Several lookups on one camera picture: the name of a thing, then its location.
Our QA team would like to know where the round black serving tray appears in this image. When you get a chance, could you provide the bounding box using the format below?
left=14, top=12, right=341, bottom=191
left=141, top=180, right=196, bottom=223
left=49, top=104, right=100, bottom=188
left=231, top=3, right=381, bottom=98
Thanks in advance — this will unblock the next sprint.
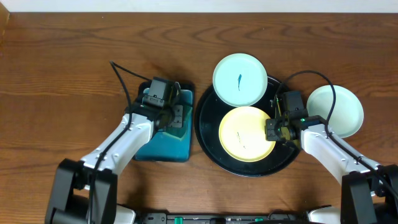
left=194, top=85, right=300, bottom=177

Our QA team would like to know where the green yellow sponge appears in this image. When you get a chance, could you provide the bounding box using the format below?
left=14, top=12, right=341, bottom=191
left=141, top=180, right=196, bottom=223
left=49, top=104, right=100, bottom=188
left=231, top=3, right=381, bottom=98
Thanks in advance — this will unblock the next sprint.
left=165, top=126, right=189, bottom=141

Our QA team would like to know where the mint plate with blue stain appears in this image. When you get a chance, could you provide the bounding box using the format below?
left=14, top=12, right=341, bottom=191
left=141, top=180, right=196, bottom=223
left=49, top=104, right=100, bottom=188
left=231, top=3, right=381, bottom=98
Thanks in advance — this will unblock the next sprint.
left=213, top=53, right=268, bottom=107

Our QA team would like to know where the black rectangular water tray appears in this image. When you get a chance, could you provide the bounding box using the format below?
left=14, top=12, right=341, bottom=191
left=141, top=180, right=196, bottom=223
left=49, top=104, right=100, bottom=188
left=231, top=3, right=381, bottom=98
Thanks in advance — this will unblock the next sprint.
left=134, top=83, right=194, bottom=162

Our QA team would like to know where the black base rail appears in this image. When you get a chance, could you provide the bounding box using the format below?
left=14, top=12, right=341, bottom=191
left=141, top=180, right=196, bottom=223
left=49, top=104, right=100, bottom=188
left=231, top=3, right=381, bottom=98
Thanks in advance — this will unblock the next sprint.
left=133, top=213, right=310, bottom=224

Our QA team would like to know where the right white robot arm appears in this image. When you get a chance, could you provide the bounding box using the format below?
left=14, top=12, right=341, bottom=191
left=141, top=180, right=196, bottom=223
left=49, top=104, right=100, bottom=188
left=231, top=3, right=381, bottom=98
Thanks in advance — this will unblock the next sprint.
left=266, top=116, right=397, bottom=223

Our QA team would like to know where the yellow plate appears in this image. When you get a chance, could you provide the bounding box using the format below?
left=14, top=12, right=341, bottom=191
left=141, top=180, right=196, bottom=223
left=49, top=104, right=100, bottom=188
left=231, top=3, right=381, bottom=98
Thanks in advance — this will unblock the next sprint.
left=218, top=106, right=275, bottom=162

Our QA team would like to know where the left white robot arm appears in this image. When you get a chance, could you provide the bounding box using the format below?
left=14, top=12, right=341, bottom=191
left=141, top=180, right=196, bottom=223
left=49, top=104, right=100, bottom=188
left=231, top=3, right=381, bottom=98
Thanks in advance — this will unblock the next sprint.
left=45, top=103, right=192, bottom=223

